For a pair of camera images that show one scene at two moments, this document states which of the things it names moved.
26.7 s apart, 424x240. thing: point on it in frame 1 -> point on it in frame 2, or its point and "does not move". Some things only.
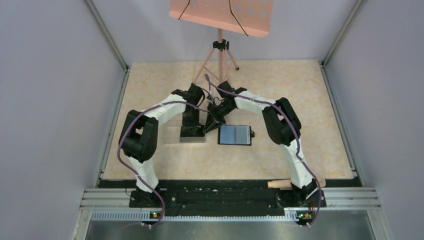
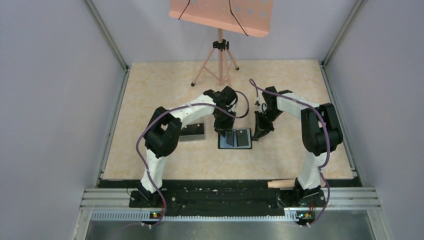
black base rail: [227, 194] does not move
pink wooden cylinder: [284, 183] does not move
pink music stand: [250, 18] does not move
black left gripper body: [191, 119] -> [223, 120]
